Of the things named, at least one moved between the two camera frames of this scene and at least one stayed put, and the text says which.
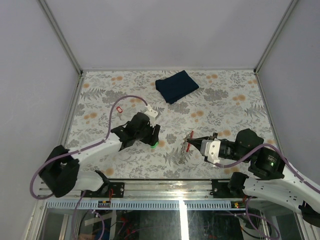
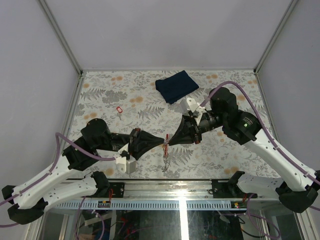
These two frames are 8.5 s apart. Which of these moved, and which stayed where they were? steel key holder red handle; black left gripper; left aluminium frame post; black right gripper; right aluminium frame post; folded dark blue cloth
Moved: steel key holder red handle; black right gripper; black left gripper
Stayed: left aluminium frame post; right aluminium frame post; folded dark blue cloth
